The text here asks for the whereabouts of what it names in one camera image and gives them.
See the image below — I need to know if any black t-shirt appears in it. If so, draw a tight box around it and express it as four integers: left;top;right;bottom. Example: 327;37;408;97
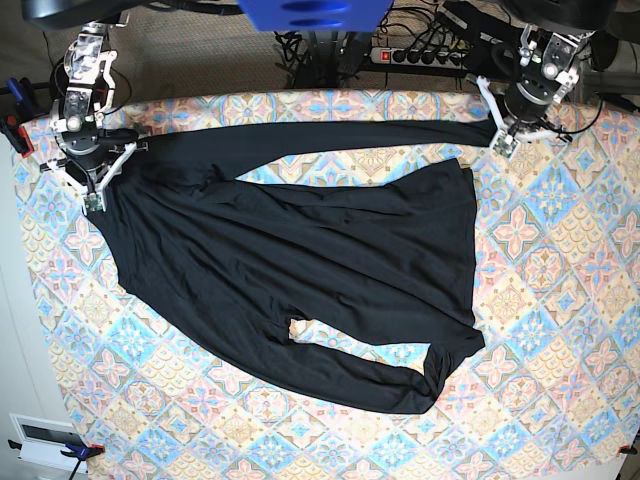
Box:
89;120;495;414

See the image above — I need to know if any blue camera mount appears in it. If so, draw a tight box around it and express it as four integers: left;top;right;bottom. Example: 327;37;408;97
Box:
238;0;393;33

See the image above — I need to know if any red black clamp upper left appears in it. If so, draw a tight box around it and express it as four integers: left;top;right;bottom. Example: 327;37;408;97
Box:
1;77;36;158

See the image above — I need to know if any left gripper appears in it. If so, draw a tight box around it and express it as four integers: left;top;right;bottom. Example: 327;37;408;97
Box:
475;76;573;160

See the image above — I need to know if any white power strip red switch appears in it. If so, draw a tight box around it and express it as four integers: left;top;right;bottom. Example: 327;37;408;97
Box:
369;47;467;69

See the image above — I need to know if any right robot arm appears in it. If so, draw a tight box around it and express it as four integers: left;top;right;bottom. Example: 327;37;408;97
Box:
21;1;142;213

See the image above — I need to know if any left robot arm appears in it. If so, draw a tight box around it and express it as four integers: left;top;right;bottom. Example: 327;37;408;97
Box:
474;0;616;159

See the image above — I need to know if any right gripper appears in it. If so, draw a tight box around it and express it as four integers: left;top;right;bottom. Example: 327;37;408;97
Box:
40;127;149;213

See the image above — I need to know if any blue clamp lower left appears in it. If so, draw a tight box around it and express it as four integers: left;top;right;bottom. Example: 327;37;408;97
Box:
7;440;105;479

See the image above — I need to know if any patterned tablecloth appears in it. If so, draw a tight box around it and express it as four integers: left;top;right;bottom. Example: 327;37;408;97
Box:
12;105;639;479

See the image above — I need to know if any white floor vent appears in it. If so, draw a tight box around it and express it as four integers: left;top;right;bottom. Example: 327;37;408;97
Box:
9;413;82;472

